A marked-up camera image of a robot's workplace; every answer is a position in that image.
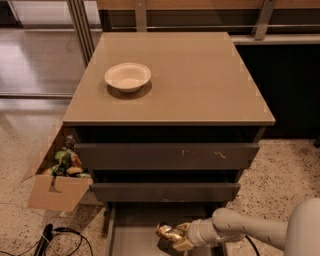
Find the black power strip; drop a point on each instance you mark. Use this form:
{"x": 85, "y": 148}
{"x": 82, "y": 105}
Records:
{"x": 45, "y": 238}

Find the white paper bowl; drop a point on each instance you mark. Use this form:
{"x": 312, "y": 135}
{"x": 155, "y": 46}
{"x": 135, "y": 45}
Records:
{"x": 127, "y": 77}

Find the grey open bottom drawer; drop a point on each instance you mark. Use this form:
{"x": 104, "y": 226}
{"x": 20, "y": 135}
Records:
{"x": 132, "y": 229}

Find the metal railing frame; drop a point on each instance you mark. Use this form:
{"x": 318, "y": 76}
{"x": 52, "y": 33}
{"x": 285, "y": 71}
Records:
{"x": 251, "y": 21}

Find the cardboard box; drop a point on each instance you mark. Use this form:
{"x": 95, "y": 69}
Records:
{"x": 55, "y": 193}

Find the grey middle drawer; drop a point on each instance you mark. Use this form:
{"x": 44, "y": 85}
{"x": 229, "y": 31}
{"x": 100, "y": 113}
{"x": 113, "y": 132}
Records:
{"x": 165, "y": 192}

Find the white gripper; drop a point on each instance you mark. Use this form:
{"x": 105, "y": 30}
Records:
{"x": 196, "y": 233}

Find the snack items in box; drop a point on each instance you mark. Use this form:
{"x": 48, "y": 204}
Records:
{"x": 68, "y": 163}

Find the orange soda can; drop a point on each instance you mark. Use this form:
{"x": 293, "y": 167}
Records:
{"x": 169, "y": 233}

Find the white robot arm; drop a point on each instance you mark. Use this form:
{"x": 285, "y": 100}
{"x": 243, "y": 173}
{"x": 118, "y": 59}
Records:
{"x": 300, "y": 236}

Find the grey top drawer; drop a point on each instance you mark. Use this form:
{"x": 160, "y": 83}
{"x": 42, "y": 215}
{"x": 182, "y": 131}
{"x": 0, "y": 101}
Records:
{"x": 166, "y": 156}

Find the grey drawer cabinet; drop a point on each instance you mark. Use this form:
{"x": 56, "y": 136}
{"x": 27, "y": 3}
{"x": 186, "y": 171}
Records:
{"x": 200, "y": 91}

